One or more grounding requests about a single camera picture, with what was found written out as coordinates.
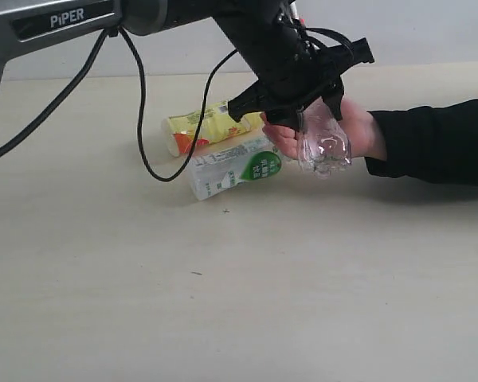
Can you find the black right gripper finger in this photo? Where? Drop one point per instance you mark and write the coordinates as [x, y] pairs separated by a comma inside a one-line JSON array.
[[333, 100]]

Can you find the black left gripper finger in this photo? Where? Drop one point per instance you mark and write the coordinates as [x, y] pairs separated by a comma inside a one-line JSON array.
[[286, 117]]

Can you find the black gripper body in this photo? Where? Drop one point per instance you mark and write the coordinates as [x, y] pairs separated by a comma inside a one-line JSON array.
[[308, 78]]

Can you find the clear cola bottle red label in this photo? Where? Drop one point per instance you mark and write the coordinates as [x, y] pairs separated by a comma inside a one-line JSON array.
[[323, 148]]

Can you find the white green yogurt drink bottle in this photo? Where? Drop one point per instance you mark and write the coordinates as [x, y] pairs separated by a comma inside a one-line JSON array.
[[252, 160]]

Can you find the yellow juice bottle red cap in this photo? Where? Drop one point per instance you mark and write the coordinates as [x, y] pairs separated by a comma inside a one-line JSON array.
[[217, 126]]

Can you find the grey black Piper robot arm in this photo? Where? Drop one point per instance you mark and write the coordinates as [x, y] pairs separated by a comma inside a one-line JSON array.
[[263, 32]]

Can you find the black sleeved forearm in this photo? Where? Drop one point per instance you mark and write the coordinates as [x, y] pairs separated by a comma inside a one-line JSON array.
[[438, 145]]

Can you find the open bare human hand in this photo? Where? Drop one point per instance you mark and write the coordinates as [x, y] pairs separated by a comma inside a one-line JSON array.
[[364, 133]]

